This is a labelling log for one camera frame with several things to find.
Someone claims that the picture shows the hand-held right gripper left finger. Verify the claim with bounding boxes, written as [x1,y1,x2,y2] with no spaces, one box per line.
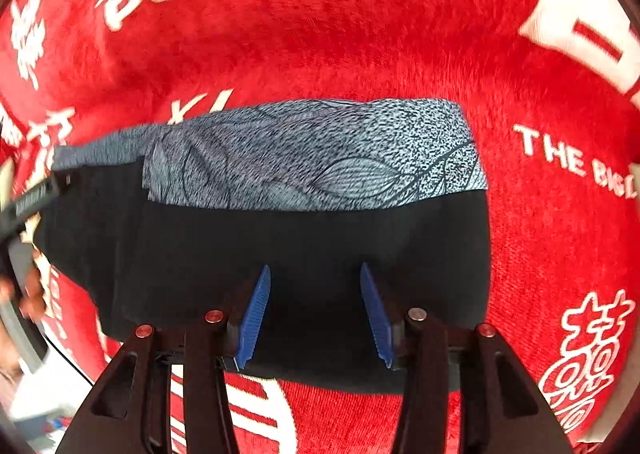
[55,264,273,454]

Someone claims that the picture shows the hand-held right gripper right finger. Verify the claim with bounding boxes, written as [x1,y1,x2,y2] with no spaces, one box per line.
[359,261,576,454]

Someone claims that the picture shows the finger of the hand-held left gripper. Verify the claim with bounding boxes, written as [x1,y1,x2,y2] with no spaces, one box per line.
[0,169,72,240]

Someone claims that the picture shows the black pants with grey stripes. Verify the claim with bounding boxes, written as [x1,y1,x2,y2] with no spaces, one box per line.
[32,97,493,395]

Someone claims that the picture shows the person's left hand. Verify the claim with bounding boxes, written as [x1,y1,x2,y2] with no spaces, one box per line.
[0,261,48,322]

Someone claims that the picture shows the red printed blanket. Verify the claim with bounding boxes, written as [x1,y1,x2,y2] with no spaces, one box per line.
[0,0,640,454]

